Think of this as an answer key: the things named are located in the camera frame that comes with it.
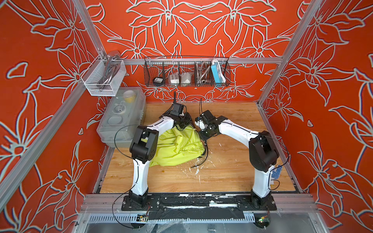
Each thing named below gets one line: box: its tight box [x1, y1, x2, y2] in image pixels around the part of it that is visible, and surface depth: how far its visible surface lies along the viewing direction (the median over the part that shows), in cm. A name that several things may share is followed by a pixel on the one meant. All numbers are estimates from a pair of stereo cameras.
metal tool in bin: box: [96, 50, 121, 89], surface depth 87 cm
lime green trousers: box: [149, 124, 205, 167], surface depth 86 cm
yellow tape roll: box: [123, 89, 137, 103], surface depth 102 cm
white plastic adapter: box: [180, 71, 191, 84], surface depth 95 cm
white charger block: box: [169, 73, 180, 84], surface depth 94 cm
